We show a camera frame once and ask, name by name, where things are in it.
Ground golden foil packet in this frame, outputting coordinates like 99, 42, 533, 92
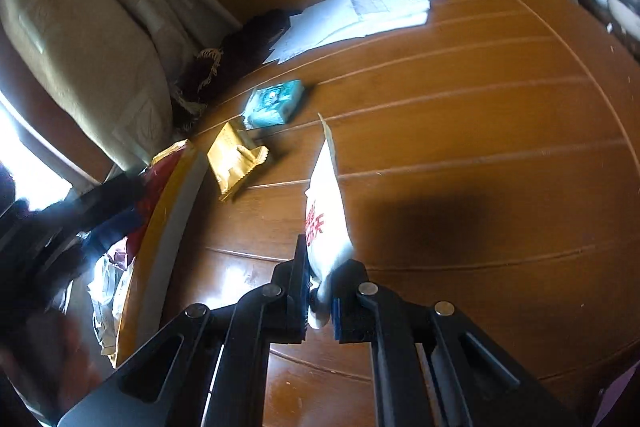
206, 122, 270, 202

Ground white packet with red print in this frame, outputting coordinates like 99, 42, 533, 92
304, 113, 356, 331

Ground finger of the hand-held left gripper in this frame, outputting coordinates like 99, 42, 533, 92
81, 208, 147, 259

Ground stack of white papers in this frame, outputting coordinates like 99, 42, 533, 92
262, 0, 451, 66

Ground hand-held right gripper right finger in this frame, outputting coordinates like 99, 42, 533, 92
331, 258, 586, 427

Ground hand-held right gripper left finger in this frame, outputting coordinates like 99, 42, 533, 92
57, 233, 311, 427

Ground plain white packet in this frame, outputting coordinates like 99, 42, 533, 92
87, 252, 137, 356

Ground beige curtain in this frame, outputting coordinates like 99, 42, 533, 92
0, 0, 242, 180

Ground teal tissue packet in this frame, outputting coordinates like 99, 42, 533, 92
242, 79, 307, 129

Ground window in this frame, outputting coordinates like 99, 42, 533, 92
0, 92, 76, 208

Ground dark fringed cloth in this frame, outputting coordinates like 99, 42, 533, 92
172, 9, 294, 128

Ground yellow cardboard box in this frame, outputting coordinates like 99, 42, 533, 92
112, 141, 209, 369

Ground red and white packet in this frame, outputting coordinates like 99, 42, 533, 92
142, 142, 189, 208

